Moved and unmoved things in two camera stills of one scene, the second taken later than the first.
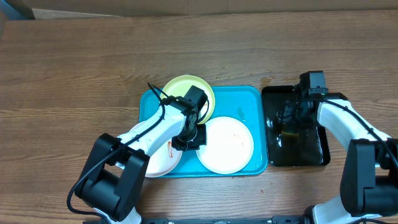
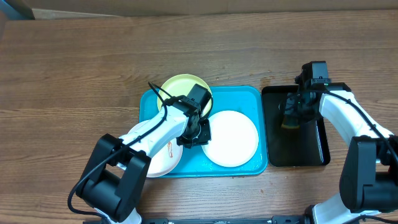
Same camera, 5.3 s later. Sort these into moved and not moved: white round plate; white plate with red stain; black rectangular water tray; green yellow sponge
Moved: green yellow sponge; white round plate
Not moved: black rectangular water tray; white plate with red stain
